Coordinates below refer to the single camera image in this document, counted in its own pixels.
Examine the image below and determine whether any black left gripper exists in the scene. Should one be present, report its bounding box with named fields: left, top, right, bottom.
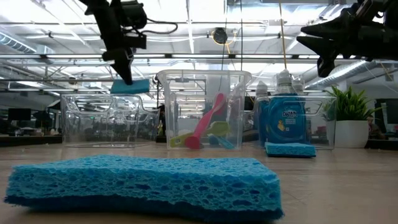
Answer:
left=79, top=0, right=134, bottom=86

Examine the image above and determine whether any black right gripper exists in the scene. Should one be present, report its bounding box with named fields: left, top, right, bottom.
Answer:
left=295, top=0, right=389, bottom=62

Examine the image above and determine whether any blue sponge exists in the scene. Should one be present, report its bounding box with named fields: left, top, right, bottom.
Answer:
left=110, top=78, right=150, bottom=95
left=264, top=142, right=317, bottom=158
left=4, top=154, right=284, bottom=222

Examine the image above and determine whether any red and pink dish brush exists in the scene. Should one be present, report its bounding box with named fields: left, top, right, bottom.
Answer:
left=185, top=92, right=227, bottom=150

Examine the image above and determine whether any yellow-green dish brush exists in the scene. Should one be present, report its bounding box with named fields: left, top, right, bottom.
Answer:
left=169, top=121, right=231, bottom=149

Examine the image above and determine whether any blue dish brush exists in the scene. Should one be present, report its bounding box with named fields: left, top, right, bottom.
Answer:
left=207, top=135, right=236, bottom=151

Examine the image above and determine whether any tall clear plastic bin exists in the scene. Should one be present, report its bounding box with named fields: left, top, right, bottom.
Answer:
left=156, top=69, right=252, bottom=151

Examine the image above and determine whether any dark monitor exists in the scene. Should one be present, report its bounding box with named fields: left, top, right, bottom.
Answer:
left=7, top=108, right=32, bottom=121
left=374, top=98, right=398, bottom=125

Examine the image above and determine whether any green plant in white pot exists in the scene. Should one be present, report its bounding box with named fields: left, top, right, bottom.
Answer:
left=322, top=85, right=379, bottom=149

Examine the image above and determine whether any person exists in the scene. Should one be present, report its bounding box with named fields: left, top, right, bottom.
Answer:
left=366, top=115, right=385, bottom=140

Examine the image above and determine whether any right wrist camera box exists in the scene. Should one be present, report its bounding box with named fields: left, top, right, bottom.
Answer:
left=317, top=55, right=336, bottom=78

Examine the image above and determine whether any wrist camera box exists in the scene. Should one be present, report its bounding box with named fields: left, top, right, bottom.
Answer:
left=317, top=55, right=336, bottom=78
left=119, top=0, right=147, bottom=50

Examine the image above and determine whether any yellow hanging cord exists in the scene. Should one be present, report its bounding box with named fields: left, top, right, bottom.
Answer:
left=278, top=0, right=289, bottom=71

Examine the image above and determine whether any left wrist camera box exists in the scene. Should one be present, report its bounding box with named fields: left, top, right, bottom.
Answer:
left=119, top=0, right=147, bottom=50

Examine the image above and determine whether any black ceiling cable reel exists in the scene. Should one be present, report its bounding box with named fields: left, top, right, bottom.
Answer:
left=212, top=27, right=229, bottom=45

